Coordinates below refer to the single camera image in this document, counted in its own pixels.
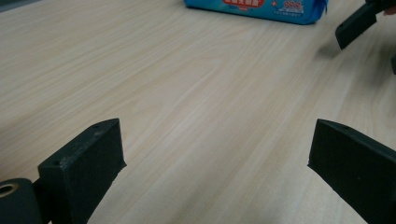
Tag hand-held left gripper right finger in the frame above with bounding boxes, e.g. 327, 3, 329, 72
307, 118, 396, 224

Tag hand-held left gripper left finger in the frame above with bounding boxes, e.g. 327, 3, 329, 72
37, 118, 127, 224

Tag blue wet wipes pack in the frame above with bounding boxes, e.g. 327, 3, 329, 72
183, 0, 330, 26

